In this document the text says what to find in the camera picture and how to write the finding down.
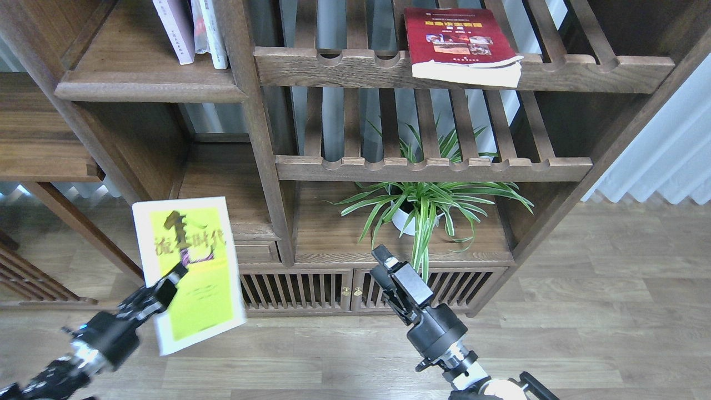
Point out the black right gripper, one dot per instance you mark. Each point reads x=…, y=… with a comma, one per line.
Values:
x=436, y=331

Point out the upright white book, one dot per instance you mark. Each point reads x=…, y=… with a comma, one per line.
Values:
x=207, y=35

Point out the yellow green book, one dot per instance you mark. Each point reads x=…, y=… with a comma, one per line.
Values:
x=195, y=233

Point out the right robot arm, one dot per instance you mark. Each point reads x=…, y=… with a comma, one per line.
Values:
x=470, y=381

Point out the white pleated curtain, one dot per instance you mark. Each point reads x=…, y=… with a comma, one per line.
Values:
x=670, y=157

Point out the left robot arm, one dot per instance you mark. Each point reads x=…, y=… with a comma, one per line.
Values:
x=59, y=380

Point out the white lavender book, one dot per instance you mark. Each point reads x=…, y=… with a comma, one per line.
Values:
x=178, y=24

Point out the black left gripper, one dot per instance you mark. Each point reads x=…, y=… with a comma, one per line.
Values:
x=107, y=340

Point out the dark wooden bookshelf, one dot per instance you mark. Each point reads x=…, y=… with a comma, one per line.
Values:
x=317, y=100

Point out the wooden side furniture left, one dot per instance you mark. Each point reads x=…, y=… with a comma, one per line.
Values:
x=38, y=150

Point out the white plant pot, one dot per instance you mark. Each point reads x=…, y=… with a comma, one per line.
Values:
x=400, y=218

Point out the red paperback book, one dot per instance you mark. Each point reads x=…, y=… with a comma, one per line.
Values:
x=460, y=45

